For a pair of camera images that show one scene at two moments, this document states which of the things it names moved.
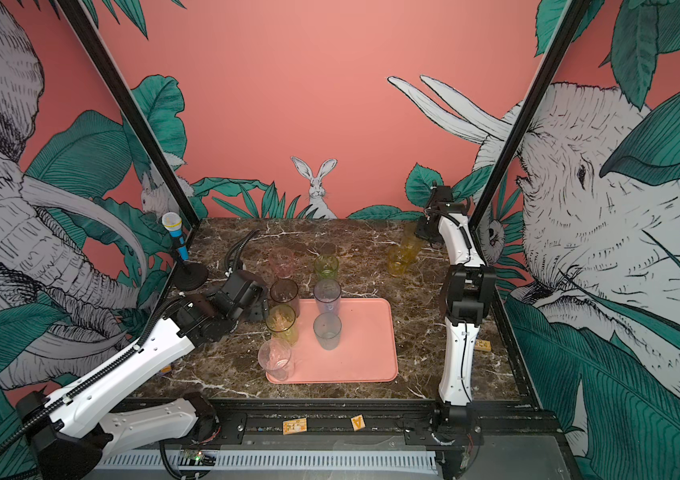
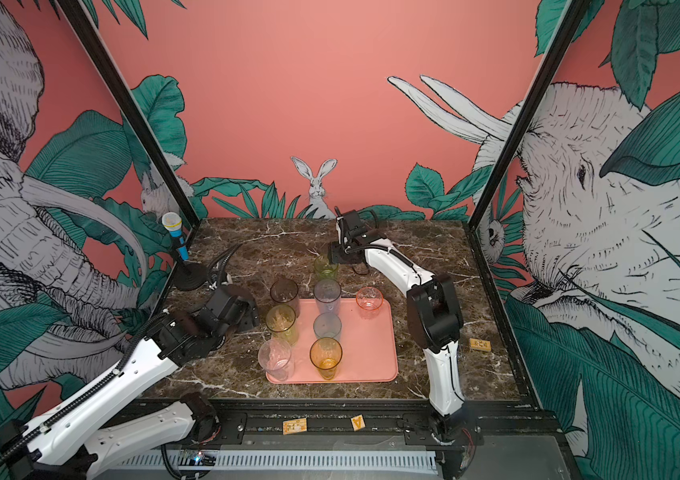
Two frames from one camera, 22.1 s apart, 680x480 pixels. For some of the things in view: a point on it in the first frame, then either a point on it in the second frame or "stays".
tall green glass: (281, 321) stays
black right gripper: (422, 229) to (335, 253)
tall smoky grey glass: (285, 291) stays
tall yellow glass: (411, 244) to (325, 354)
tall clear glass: (274, 357) stays
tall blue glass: (327, 294) stays
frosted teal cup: (327, 328) stays
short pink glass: (282, 261) to (369, 301)
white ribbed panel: (274, 460) stays
